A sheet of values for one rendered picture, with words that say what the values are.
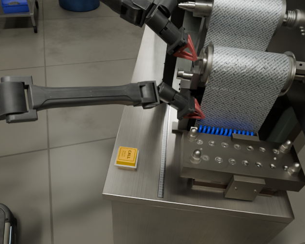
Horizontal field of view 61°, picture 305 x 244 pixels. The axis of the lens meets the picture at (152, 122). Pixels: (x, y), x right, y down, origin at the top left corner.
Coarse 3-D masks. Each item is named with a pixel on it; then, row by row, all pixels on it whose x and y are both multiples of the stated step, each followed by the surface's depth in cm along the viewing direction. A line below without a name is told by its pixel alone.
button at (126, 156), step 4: (120, 148) 99; (124, 148) 99; (128, 148) 99; (132, 148) 100; (120, 152) 98; (124, 152) 98; (128, 152) 98; (132, 152) 98; (136, 152) 98; (120, 156) 96; (124, 156) 96; (128, 156) 97; (132, 156) 97; (136, 156) 98; (116, 160) 95; (120, 160) 95; (124, 160) 95; (128, 160) 95; (132, 160) 96; (120, 164) 96; (124, 164) 96; (128, 164) 96; (132, 164) 96
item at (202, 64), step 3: (201, 54) 86; (204, 54) 83; (201, 57) 85; (204, 57) 82; (201, 60) 86; (204, 60) 82; (201, 63) 83; (204, 63) 82; (198, 66) 89; (201, 66) 83; (204, 66) 82; (198, 69) 88; (201, 69) 83; (204, 69) 83; (198, 72) 87; (201, 72) 84
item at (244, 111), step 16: (208, 96) 87; (224, 96) 86; (240, 96) 85; (256, 96) 85; (272, 96) 84; (208, 112) 92; (224, 112) 91; (240, 112) 90; (256, 112) 90; (224, 128) 97; (240, 128) 96; (256, 128) 95
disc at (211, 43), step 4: (212, 44) 80; (212, 48) 79; (212, 52) 78; (212, 56) 78; (212, 60) 78; (212, 64) 78; (208, 72) 80; (208, 76) 80; (208, 80) 81; (204, 84) 85
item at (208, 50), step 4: (208, 48) 81; (208, 52) 80; (208, 56) 80; (208, 60) 80; (208, 64) 80; (208, 68) 80; (204, 72) 83; (200, 76) 89; (204, 76) 82; (288, 76) 80; (204, 80) 84; (288, 80) 80; (284, 84) 81
